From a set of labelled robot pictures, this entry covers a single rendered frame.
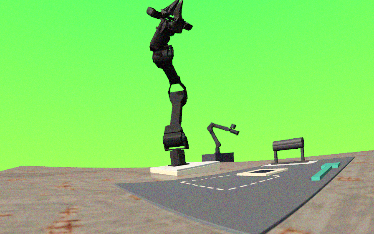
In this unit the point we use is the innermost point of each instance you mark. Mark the cream tile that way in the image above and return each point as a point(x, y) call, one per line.
point(262, 172)

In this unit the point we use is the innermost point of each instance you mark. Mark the teal t-shaped block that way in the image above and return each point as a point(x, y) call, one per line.
point(325, 168)

